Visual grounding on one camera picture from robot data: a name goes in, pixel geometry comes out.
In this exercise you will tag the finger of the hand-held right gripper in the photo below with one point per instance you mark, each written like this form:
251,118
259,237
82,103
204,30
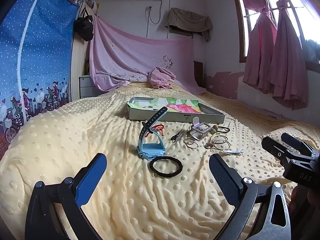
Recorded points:
275,147
296,142

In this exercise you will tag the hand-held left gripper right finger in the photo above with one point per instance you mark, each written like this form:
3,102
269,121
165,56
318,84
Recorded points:
225,177

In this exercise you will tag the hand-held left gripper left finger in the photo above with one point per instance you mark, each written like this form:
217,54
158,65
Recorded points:
91,177

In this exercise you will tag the clear plastic hair clip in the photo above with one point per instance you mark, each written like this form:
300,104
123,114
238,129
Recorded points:
232,151

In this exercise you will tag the thin silver bangle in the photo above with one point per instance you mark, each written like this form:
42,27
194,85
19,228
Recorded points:
192,148
185,141

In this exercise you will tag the black hair clip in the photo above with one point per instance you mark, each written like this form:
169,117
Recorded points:
176,136

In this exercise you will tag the blue wrist watch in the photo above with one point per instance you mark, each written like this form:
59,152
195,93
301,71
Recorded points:
150,150

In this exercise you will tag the grey shallow box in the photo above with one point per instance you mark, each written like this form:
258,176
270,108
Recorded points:
175,117

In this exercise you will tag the yellow dotted blanket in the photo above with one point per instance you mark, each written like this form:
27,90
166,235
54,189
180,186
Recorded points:
75,142

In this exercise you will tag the grey claw hair clip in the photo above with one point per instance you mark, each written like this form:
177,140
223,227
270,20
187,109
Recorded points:
197,130

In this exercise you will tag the pink curtain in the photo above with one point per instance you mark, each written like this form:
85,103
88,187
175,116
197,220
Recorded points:
287,67
260,55

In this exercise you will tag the colourful paper sheet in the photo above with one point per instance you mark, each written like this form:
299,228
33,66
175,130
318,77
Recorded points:
180,106

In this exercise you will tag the grey drawer unit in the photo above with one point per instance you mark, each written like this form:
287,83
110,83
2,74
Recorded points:
87,87

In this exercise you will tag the dark brown board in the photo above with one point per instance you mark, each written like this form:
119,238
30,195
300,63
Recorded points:
198,72

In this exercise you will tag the light wooden panel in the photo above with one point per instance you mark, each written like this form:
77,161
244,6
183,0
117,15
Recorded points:
78,62

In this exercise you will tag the pink towel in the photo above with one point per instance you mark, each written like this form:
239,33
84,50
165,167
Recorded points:
161,78

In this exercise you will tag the pink hanging sheet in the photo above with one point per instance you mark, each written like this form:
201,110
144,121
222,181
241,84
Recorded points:
125,55

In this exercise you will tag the blue dotted printed cloth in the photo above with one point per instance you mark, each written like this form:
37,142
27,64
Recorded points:
42,55

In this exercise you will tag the black bag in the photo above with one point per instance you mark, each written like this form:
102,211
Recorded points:
85,27

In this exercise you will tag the brown hanging cloth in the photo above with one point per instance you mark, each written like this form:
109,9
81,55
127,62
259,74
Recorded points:
187,20

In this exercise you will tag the patterned cloth bundle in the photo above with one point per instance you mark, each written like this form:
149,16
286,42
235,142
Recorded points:
87,1

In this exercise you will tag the brown window frame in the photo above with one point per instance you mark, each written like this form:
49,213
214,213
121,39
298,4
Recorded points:
241,30

